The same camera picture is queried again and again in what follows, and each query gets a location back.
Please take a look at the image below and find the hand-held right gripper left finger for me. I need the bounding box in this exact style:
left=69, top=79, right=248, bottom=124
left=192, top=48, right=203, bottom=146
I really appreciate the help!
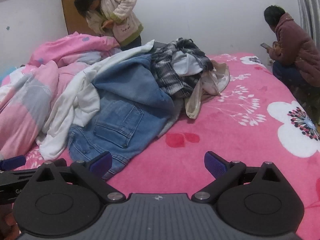
left=32, top=151, right=126, bottom=203

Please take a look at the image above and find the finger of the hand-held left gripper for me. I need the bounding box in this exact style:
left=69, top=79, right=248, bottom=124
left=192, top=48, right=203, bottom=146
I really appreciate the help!
left=0, top=155, right=38, bottom=180

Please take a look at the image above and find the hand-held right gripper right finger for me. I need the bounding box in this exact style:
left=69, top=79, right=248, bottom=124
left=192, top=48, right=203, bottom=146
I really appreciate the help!
left=191, top=151, right=286, bottom=203

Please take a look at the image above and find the pink floral blanket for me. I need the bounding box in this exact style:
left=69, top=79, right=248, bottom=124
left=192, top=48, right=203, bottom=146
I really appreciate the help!
left=0, top=52, right=320, bottom=240

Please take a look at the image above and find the blue denim jacket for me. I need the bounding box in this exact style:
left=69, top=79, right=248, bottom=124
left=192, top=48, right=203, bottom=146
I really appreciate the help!
left=67, top=52, right=175, bottom=180

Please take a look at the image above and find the white garment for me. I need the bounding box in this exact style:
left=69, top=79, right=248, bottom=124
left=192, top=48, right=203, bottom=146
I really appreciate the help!
left=36, top=69, right=102, bottom=162

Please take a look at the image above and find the pink teal patchwork quilt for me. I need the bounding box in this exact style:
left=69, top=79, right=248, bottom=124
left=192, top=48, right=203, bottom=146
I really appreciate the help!
left=0, top=31, right=120, bottom=160

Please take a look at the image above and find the beige garment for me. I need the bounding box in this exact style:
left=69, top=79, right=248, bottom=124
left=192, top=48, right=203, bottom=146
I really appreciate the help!
left=184, top=60, right=230, bottom=119

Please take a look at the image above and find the black white plaid shirt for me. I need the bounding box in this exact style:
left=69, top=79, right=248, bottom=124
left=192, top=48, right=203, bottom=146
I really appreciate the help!
left=150, top=37, right=215, bottom=98

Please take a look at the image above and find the pale grey garment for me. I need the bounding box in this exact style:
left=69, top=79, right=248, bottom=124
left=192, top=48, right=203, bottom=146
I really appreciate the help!
left=170, top=50, right=204, bottom=77

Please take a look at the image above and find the brown wooden door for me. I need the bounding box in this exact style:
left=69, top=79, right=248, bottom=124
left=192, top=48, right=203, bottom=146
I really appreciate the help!
left=61, top=0, right=100, bottom=35

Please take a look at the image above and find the grey curtain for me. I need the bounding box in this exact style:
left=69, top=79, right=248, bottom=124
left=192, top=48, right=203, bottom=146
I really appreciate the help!
left=292, top=0, right=320, bottom=40

